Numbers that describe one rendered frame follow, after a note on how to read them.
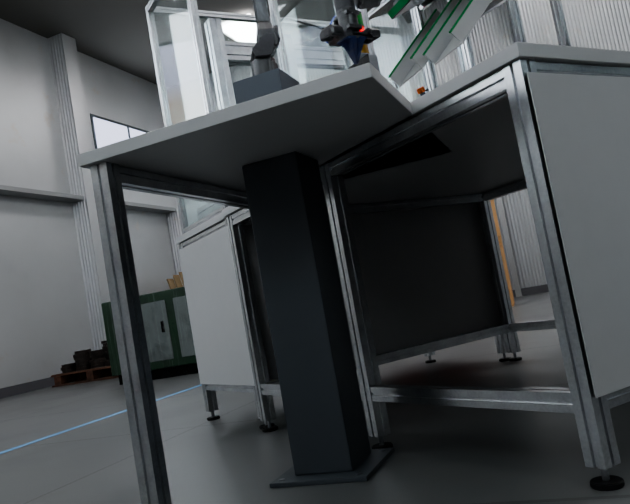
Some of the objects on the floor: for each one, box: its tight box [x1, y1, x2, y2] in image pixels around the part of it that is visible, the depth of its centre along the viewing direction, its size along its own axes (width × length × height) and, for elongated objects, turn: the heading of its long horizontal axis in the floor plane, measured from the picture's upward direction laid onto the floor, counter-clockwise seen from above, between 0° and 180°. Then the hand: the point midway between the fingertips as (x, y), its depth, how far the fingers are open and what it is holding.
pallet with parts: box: [51, 340, 119, 388], centre depth 845 cm, size 94×131×47 cm
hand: (354, 52), depth 185 cm, fingers closed
